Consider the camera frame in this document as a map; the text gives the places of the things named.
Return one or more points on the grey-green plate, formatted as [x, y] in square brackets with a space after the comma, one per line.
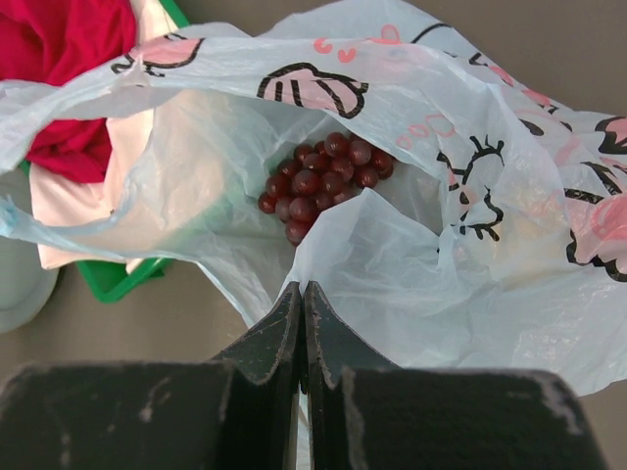
[25, 286]

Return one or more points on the red cloth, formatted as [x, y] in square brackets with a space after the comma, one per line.
[53, 42]

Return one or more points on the light blue plastic bag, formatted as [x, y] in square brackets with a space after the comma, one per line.
[499, 241]

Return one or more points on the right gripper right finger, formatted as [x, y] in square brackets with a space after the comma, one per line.
[366, 412]

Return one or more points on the dark red grape bunch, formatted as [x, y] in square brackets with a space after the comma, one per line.
[318, 177]

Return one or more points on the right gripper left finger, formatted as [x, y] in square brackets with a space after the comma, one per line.
[237, 410]

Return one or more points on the white cloth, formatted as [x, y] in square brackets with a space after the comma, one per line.
[57, 201]

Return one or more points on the green plastic tray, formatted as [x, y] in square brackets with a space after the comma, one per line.
[110, 281]

